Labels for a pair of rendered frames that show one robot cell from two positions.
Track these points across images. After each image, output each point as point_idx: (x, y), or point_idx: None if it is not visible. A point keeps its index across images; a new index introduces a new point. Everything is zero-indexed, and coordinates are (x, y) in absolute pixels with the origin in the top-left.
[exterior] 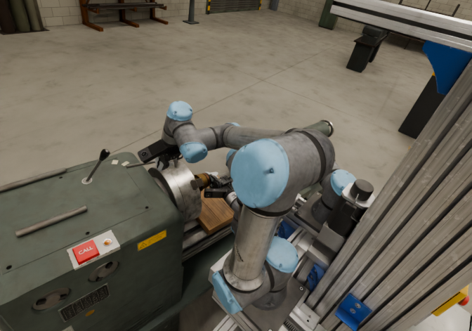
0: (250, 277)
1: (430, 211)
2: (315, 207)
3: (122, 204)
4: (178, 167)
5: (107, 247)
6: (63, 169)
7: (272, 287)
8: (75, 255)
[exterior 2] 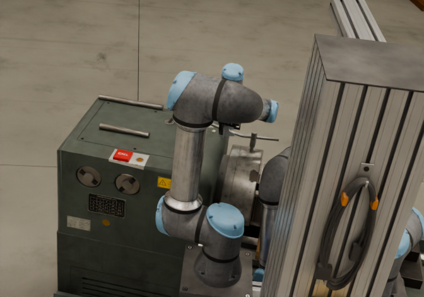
0: (175, 195)
1: (289, 183)
2: None
3: (173, 147)
4: (252, 153)
5: (137, 161)
6: (161, 106)
7: (198, 234)
8: (115, 152)
